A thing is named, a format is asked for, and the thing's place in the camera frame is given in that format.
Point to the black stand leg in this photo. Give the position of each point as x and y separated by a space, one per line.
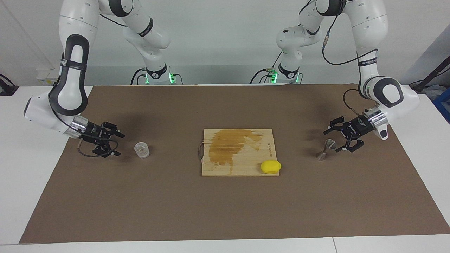
436 72

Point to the steel double jigger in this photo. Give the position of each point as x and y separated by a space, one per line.
329 144

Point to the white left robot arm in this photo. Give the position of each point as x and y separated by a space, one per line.
369 28

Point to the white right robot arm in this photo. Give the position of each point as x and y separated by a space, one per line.
74 21

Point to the black clamp object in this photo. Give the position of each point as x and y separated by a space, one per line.
7 89

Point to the white socket box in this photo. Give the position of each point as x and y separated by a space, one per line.
45 75

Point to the brown paper table mat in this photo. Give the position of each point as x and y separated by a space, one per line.
225 211

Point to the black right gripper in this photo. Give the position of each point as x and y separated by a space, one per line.
93 133

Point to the clear glass cup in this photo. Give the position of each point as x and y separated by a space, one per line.
142 150

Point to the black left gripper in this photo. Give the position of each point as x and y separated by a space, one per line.
358 128

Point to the yellow lemon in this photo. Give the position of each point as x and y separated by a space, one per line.
270 167

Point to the blue crate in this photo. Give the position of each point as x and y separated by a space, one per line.
443 105

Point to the clear plastic bag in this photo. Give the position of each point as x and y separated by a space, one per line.
432 93

